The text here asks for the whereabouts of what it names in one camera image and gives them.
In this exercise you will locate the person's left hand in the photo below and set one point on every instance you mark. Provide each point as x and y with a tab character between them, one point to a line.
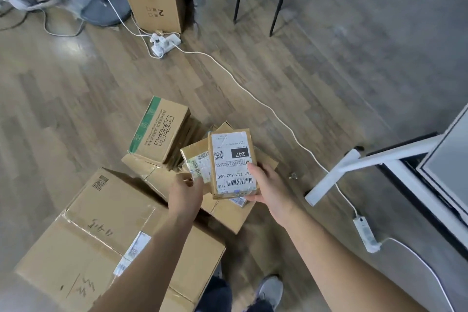
186	196

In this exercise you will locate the person's right hand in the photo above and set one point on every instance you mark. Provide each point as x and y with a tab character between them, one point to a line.
276	198

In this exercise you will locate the pile of cardboard boxes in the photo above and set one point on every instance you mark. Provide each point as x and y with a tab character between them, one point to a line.
109	213

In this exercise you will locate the plain square cardboard box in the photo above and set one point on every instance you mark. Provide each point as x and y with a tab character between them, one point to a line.
153	1

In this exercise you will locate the person's right forearm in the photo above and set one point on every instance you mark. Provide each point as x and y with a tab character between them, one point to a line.
347	271

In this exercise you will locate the person's white right shoe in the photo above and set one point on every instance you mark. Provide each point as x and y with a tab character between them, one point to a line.
270	290

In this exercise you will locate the person's left leg blue jeans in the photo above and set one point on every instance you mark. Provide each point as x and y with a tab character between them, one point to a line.
215	297

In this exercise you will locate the white power strip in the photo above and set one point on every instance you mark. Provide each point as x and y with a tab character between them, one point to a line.
365	233
164	45

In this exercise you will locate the white table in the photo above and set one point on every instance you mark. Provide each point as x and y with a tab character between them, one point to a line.
453	162

